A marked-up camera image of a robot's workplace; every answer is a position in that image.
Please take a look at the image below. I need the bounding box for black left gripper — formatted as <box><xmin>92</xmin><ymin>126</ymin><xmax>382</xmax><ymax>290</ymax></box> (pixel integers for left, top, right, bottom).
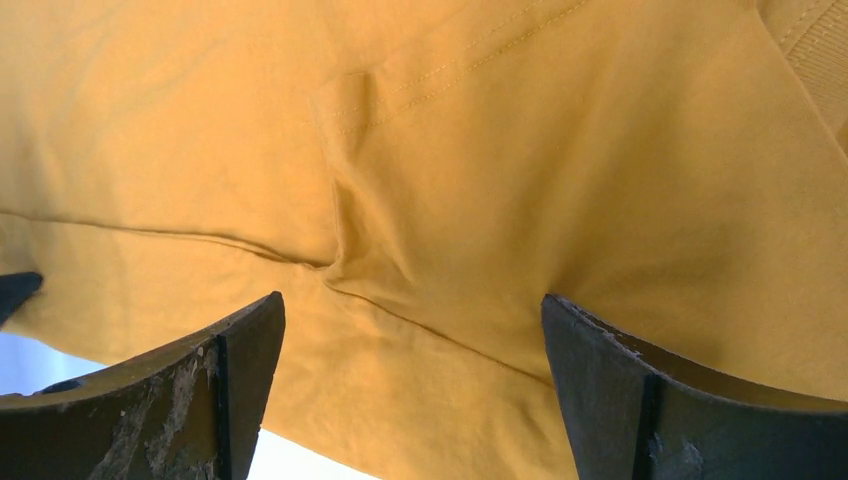
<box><xmin>1</xmin><ymin>272</ymin><xmax>43</xmax><ymax>326</ymax></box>

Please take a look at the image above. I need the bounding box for orange t shirt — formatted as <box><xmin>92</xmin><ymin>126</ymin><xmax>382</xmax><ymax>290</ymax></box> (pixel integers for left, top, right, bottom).
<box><xmin>1</xmin><ymin>1</ymin><xmax>847</xmax><ymax>479</ymax></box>

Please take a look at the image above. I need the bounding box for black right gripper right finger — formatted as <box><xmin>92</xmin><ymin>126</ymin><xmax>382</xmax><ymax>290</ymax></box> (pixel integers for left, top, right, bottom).
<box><xmin>541</xmin><ymin>295</ymin><xmax>847</xmax><ymax>479</ymax></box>

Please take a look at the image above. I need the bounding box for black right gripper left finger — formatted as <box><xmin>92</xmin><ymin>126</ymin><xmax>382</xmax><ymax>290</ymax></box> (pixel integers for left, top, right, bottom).
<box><xmin>1</xmin><ymin>292</ymin><xmax>285</xmax><ymax>480</ymax></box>

